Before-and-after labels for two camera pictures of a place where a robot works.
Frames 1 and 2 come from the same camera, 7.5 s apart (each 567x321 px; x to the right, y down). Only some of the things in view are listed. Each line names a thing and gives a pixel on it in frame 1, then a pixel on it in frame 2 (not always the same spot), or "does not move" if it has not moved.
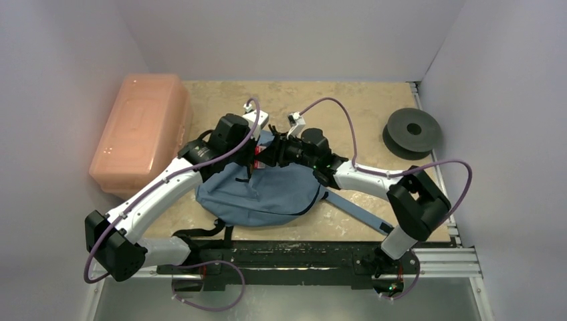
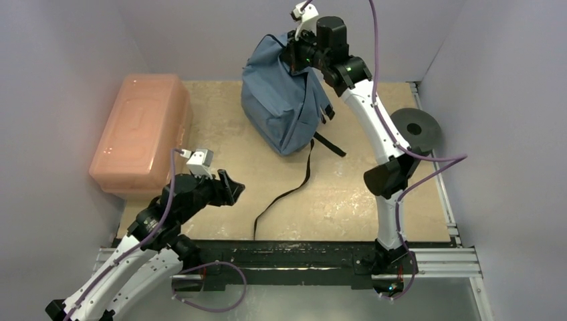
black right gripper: (280, 148) → (291, 54)
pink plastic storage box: (150, 123) does not move
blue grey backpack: (287, 194) → (285, 109)
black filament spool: (411, 134) does not move
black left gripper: (245, 161) → (226, 190)
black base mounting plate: (356, 263) does not move
